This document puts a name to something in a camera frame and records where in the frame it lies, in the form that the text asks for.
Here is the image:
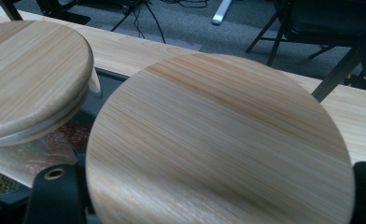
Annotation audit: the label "black two-tier metal rack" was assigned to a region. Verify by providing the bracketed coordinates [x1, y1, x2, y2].
[0, 0, 366, 220]

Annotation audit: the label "black chair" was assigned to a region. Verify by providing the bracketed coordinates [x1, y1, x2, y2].
[246, 0, 366, 68]

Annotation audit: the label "tall jar reddish contents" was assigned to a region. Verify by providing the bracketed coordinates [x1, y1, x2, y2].
[0, 20, 103, 189]

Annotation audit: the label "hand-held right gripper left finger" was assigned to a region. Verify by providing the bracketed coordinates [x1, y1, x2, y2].
[23, 163, 92, 224]

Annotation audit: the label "white metal stand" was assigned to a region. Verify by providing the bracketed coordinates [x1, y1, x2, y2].
[211, 0, 233, 26]

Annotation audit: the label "black floor stand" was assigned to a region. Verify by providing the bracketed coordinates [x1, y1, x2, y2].
[35, 0, 92, 26]

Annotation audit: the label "thin black floor cable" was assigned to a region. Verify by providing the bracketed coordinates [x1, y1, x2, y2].
[110, 0, 167, 45]

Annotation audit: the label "tall jar greyish contents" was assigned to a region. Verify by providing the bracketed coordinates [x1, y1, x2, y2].
[85, 51, 357, 224]

